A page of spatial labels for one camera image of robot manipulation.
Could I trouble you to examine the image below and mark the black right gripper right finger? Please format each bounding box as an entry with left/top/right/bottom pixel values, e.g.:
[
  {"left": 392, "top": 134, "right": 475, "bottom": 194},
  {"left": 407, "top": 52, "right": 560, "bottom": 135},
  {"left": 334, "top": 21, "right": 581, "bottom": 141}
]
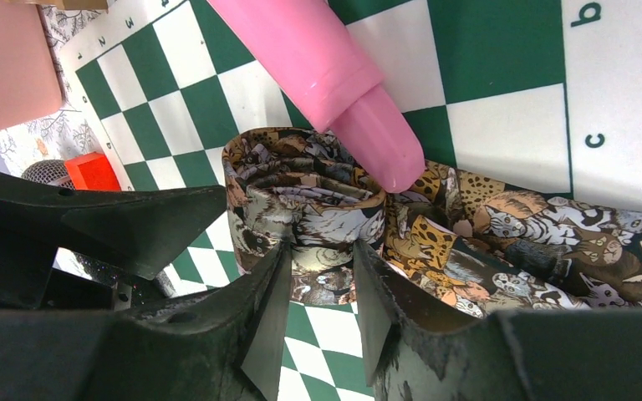
[{"left": 353, "top": 241, "right": 642, "bottom": 400}]

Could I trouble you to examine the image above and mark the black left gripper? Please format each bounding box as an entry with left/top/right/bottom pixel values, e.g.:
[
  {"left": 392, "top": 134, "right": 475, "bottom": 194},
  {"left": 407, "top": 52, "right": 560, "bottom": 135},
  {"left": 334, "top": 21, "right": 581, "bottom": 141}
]
[{"left": 0, "top": 172, "right": 227, "bottom": 311}]

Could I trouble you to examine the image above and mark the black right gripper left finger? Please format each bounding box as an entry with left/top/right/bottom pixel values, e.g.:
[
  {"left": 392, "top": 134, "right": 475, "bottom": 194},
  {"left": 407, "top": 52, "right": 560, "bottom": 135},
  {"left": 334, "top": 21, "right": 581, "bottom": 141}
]
[{"left": 0, "top": 242, "right": 291, "bottom": 400}]

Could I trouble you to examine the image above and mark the brown floral patterned tie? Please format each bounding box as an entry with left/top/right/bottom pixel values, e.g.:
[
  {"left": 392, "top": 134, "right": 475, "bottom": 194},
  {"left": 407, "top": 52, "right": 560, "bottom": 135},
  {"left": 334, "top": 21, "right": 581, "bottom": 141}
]
[{"left": 222, "top": 128, "right": 642, "bottom": 318}]

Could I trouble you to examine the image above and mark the pink divided organizer tray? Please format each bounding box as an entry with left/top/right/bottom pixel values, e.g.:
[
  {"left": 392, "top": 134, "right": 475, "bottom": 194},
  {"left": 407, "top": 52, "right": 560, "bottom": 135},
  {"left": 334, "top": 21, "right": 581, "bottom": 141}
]
[{"left": 0, "top": 1, "right": 64, "bottom": 130}]

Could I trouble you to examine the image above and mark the small red block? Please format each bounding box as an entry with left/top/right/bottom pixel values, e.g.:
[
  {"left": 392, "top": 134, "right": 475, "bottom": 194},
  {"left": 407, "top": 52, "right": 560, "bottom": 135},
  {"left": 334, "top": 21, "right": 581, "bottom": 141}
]
[{"left": 64, "top": 152, "right": 121, "bottom": 191}]

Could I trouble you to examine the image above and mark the black microphone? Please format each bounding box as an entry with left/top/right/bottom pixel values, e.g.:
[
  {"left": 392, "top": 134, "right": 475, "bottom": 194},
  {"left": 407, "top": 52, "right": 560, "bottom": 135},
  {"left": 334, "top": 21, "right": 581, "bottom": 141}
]
[{"left": 21, "top": 160, "right": 75, "bottom": 190}]

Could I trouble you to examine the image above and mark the wooden arch block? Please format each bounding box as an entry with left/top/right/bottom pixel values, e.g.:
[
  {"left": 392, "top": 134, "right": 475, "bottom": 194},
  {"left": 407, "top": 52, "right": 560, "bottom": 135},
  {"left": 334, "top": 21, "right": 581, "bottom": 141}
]
[{"left": 7, "top": 0, "right": 109, "bottom": 11}]

